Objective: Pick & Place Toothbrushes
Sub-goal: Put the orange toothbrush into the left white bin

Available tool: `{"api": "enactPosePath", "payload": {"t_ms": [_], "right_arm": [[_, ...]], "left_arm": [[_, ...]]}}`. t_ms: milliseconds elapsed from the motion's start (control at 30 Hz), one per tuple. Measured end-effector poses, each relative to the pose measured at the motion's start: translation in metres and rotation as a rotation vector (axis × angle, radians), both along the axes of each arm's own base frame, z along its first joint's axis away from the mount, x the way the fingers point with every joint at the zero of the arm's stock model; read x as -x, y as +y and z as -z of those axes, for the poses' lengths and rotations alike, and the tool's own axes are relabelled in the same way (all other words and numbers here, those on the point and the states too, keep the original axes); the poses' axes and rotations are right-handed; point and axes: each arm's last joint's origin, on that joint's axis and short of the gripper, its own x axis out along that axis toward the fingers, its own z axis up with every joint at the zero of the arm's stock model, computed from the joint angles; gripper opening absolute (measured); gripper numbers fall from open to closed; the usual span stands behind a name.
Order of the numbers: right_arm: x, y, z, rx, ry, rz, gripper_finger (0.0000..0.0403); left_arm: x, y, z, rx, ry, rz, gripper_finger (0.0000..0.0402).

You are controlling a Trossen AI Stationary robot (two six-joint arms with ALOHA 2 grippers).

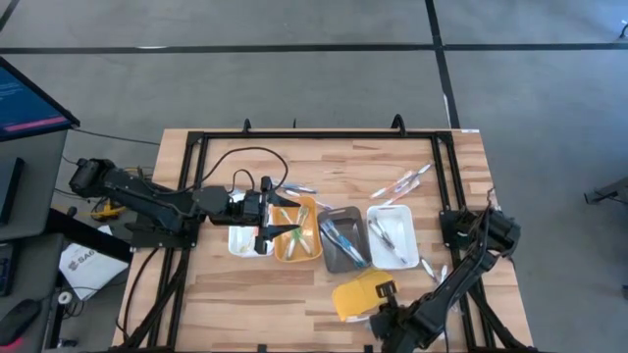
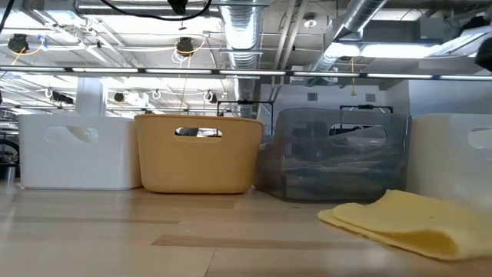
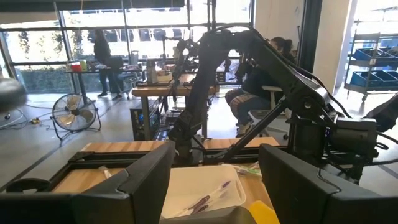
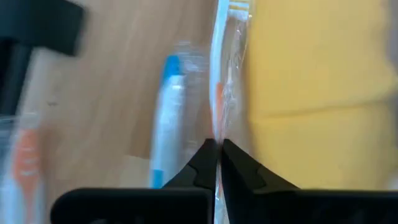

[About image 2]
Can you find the grey translucent plastic bin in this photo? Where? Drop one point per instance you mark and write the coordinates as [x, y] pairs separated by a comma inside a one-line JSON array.
[[396, 161]]

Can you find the white plastic bin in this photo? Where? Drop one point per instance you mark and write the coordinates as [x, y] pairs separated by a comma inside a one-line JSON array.
[[77, 165], [442, 169]]

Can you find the yellow folded cloth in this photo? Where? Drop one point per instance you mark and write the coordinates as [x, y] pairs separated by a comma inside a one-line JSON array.
[[403, 223]]

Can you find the long ceiling light strip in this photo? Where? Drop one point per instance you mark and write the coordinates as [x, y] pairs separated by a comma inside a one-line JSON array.
[[104, 70]]

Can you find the silver ribbed ventilation duct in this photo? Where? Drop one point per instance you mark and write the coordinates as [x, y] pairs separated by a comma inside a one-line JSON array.
[[242, 38]]

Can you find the black rectangular stand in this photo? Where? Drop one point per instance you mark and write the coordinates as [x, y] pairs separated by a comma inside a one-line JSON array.
[[365, 106]]

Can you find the orange plastic bin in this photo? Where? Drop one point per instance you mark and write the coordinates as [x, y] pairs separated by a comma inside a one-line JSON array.
[[200, 169]]

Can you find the silver smooth ventilation duct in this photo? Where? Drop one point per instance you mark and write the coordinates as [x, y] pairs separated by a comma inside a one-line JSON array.
[[361, 11]]

